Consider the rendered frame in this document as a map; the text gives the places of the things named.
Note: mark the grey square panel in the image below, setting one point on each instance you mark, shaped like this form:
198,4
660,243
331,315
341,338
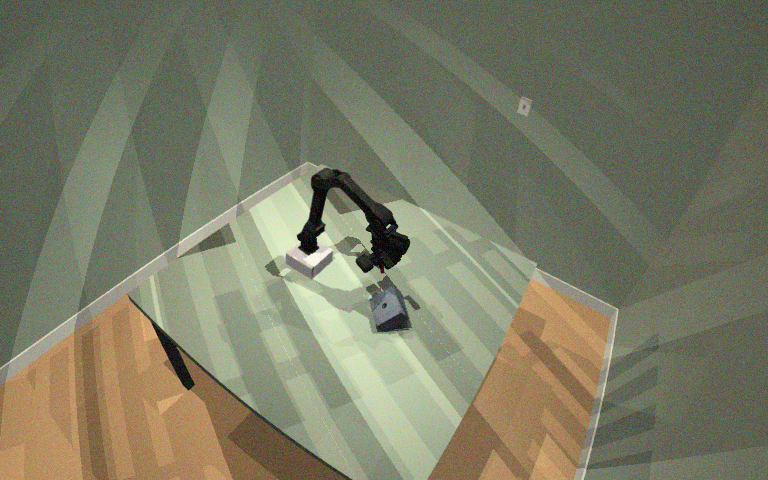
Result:
389,310

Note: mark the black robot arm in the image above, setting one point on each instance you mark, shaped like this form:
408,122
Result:
377,215

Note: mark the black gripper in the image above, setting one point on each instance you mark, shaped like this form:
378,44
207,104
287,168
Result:
366,263

